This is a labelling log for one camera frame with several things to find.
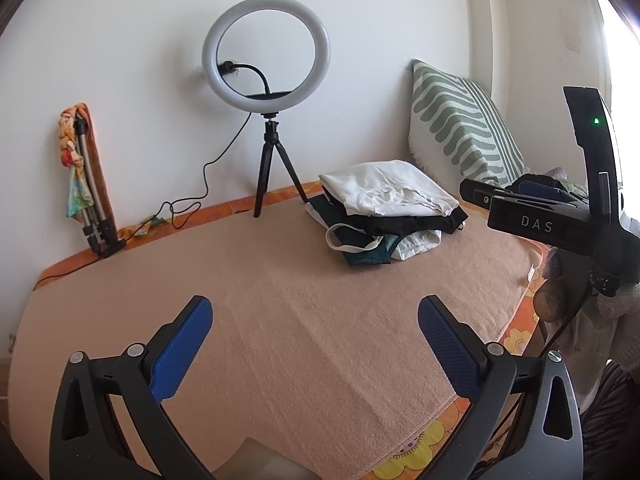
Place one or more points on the white t-shirt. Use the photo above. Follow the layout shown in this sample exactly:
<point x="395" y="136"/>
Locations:
<point x="380" y="185"/>

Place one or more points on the colourful orange scarf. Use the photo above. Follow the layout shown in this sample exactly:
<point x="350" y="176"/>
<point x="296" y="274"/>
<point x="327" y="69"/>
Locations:
<point x="68" y="140"/>

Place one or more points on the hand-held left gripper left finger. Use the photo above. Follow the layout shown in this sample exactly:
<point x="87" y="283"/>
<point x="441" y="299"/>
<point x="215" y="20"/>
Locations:
<point x="180" y="350"/>

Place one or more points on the folded dark teal garment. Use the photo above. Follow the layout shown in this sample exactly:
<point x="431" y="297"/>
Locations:
<point x="370" y="257"/>

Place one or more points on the folded metal light stand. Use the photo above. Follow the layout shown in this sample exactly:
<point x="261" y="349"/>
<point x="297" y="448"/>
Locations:
<point x="97" y="220"/>

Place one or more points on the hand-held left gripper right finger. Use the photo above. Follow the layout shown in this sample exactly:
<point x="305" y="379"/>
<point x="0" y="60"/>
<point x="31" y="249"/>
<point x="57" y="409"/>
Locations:
<point x="450" y="350"/>

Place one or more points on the peach blanket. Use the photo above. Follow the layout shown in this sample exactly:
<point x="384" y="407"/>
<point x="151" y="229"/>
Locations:
<point x="300" y="335"/>

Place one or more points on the person's right hand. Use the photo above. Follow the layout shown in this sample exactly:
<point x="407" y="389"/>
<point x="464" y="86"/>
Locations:
<point x="552" y="295"/>

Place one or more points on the black mini tripod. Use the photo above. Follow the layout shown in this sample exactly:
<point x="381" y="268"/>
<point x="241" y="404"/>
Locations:
<point x="270" y="145"/>

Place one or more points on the window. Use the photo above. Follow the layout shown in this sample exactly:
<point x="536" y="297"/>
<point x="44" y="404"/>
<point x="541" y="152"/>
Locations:
<point x="620" y="50"/>

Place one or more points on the green striped pillow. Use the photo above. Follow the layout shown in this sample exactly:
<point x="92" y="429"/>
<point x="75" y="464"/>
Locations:
<point x="460" y="120"/>

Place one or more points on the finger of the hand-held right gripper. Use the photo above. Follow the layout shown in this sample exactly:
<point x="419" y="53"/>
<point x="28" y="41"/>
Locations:
<point x="480" y="192"/>
<point x="542" y="190"/>

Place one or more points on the folded black garment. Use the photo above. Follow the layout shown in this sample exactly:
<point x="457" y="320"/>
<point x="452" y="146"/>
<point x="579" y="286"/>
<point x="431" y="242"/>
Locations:
<point x="430" y="222"/>

